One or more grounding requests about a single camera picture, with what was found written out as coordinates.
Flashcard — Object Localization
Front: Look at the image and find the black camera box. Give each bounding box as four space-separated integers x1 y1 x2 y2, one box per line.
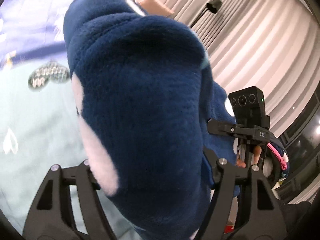
228 86 270 129

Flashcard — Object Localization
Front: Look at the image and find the navy fleece star garment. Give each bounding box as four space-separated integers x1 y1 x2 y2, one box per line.
63 0 238 239

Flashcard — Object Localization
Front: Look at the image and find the right hand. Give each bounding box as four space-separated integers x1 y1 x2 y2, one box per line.
236 146 262 168

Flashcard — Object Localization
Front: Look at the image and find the black floor lamp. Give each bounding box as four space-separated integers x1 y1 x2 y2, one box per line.
190 0 222 28

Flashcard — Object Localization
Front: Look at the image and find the teal printed bed sheet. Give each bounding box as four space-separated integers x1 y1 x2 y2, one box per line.
0 42 141 238

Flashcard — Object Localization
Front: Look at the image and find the peach pink pillow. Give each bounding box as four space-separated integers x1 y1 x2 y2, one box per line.
138 0 174 17

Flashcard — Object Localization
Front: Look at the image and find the purple printed duvet cover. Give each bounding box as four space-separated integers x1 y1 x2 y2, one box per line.
1 0 73 69

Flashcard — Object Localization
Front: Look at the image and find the beige pleated curtain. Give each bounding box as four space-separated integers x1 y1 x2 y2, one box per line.
165 0 319 135

